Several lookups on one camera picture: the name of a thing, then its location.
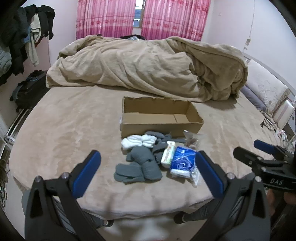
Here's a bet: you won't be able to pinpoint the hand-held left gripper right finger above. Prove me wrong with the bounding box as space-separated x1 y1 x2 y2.
185 150 272 241

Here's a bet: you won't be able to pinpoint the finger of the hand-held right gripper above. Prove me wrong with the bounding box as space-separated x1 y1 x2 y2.
233 146 275 173
254 139 289 160

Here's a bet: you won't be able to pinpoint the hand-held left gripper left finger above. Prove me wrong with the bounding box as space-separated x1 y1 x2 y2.
24 149 107 241

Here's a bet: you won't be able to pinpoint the small clear plastic bag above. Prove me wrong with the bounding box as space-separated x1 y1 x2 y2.
191 167 201 187

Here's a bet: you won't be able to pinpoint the blue tissue pack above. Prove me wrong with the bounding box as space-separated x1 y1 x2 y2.
170 146 197 179

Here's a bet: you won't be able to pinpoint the clear bag with brown contents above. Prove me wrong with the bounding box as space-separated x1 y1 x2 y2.
183 130 201 151

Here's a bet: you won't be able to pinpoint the green white tissue pack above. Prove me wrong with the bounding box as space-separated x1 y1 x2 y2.
161 141 177 168

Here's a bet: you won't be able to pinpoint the grey sock pile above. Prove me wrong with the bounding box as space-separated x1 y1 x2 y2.
144 131 188 164

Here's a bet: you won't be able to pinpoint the white sock bundle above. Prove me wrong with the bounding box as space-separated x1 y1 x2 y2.
121 134 158 150

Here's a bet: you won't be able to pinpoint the brown cardboard box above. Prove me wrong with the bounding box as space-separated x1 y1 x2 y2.
120 96 204 139

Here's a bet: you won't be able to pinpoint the person's right hand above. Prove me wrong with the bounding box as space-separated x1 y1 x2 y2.
266 189 296 209

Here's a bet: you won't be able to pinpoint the person's right leg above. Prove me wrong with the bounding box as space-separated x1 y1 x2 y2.
185 204 214 223

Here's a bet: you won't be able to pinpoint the bed with beige sheet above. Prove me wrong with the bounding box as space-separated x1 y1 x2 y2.
9 86 287 219

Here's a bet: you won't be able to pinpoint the grey pillow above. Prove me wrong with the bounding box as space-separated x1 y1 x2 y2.
240 85 266 112

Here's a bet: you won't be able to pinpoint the person's right shoe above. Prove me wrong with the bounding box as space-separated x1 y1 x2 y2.
173 212 192 224

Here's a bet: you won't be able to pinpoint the white floral pillow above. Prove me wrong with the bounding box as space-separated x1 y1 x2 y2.
245 60 288 112

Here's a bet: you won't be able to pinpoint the shoes on floor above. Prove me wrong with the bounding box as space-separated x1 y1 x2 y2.
0 158 11 207

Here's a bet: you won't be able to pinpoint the black backpack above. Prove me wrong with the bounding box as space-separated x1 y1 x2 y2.
10 70 49 113

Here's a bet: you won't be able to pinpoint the beige duvet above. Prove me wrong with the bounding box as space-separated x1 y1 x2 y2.
46 35 248 102

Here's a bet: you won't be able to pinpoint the light hanging garment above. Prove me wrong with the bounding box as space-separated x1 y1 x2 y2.
25 14 41 66

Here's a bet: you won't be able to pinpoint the black bag behind duvet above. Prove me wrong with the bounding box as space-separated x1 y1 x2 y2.
120 34 146 41

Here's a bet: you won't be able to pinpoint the dark hanging clothes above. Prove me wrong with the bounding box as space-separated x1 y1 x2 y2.
0 7 30 86

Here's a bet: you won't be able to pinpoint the pink curtain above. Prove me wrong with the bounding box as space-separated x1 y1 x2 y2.
141 0 211 42
76 0 137 40

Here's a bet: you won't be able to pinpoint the black hanging jacket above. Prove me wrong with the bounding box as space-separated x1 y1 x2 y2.
24 5 55 43

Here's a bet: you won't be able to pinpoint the window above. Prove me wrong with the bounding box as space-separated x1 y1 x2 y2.
133 0 145 29

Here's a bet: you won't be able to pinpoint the black charger cables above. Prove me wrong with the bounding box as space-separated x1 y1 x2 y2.
260 111 280 133

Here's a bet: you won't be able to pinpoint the metal bed frame rail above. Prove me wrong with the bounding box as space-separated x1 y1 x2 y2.
5 108 26 144

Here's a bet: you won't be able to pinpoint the white wall cable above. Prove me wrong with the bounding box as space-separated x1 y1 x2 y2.
244 0 258 50

